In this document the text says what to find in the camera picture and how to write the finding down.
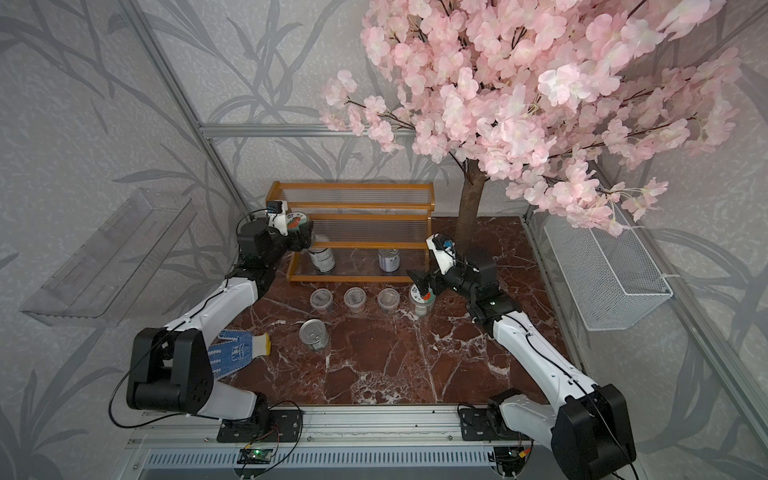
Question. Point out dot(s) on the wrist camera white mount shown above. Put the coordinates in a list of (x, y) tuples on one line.
[(277, 214), (443, 249)]

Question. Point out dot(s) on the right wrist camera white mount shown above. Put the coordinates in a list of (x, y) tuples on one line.
[(443, 249)]

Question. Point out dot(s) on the silver green label tin can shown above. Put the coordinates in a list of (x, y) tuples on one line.
[(314, 334)]

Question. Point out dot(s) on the white wire mesh basket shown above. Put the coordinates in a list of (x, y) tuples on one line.
[(613, 281)]

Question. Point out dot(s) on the clear acrylic wall shelf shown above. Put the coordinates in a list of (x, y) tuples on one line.
[(100, 283)]

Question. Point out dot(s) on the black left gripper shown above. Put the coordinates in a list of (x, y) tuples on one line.
[(305, 237)]

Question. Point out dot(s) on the tall clear tomato-label jar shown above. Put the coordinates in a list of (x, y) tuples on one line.
[(295, 221)]

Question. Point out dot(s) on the left green circuit board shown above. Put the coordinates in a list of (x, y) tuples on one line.
[(256, 456)]

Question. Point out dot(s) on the green white tin can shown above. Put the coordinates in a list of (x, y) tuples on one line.
[(321, 257)]

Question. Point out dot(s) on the purple label tin can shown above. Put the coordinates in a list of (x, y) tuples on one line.
[(389, 260)]

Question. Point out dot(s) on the clear jar tomato lid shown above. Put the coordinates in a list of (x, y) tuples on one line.
[(422, 304)]

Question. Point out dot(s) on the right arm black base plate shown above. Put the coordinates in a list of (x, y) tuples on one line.
[(476, 425)]

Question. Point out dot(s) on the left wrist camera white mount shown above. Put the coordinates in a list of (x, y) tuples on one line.
[(277, 214)]

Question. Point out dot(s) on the small clear red-label seed jar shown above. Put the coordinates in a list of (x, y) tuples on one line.
[(388, 300)]

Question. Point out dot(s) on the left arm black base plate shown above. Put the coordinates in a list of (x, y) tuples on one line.
[(278, 425)]

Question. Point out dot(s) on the right circuit board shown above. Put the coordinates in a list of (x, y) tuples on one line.
[(510, 461)]

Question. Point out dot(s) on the orange wooden three-tier shelf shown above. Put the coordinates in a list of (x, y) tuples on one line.
[(359, 219)]

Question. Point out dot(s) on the pink cherry blossom tree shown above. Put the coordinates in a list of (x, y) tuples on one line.
[(532, 93)]

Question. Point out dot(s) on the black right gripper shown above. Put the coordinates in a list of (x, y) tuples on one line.
[(424, 283)]

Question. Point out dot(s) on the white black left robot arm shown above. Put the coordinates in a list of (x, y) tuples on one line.
[(170, 366)]

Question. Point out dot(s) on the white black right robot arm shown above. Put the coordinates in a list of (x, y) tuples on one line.
[(586, 426)]

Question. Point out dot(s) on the blue dotted work glove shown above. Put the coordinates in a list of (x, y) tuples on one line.
[(235, 349)]

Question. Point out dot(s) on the small clear grey-label seed jar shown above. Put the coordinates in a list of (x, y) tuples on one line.
[(355, 299)]

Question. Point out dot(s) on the aluminium front rail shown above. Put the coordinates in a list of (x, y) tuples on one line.
[(398, 439)]

